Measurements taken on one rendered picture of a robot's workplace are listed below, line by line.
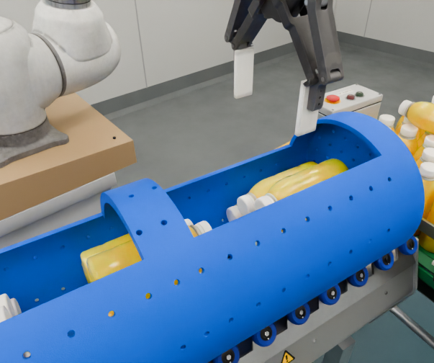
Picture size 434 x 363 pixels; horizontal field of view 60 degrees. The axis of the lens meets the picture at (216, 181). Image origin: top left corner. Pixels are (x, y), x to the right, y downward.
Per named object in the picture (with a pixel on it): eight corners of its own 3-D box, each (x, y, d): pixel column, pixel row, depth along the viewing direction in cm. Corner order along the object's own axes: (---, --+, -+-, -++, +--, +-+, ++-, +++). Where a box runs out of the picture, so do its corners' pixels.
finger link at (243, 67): (237, 51, 51) (234, 50, 52) (236, 99, 55) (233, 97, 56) (254, 47, 52) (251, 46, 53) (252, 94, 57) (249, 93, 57)
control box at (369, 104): (302, 130, 110) (306, 97, 104) (350, 113, 119) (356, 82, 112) (327, 145, 103) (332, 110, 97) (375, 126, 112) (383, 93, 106)
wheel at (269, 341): (245, 324, 62) (251, 328, 60) (267, 312, 64) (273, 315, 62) (254, 349, 62) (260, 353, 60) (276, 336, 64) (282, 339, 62)
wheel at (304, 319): (281, 304, 65) (287, 306, 63) (300, 292, 67) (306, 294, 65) (288, 328, 65) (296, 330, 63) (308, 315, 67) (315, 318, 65)
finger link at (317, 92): (322, 63, 42) (342, 71, 40) (315, 105, 45) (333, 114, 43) (312, 66, 41) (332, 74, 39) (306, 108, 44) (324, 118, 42)
